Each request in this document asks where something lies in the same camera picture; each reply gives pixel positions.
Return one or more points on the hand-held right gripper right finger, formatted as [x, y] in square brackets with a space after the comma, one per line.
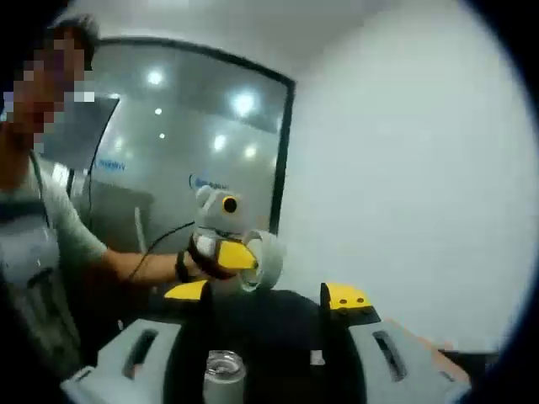
[417, 370]

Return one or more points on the grey-green cup body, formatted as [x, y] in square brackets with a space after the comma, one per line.
[225, 379]

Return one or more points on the person's left hand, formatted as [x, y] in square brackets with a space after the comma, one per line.
[195, 263]

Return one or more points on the white chest device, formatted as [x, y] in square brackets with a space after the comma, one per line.
[25, 248]

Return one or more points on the dark flat screen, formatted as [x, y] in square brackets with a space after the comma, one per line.
[80, 130]

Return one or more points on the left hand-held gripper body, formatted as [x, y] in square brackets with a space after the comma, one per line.
[219, 210]

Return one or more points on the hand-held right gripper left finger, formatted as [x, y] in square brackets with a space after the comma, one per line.
[122, 370]

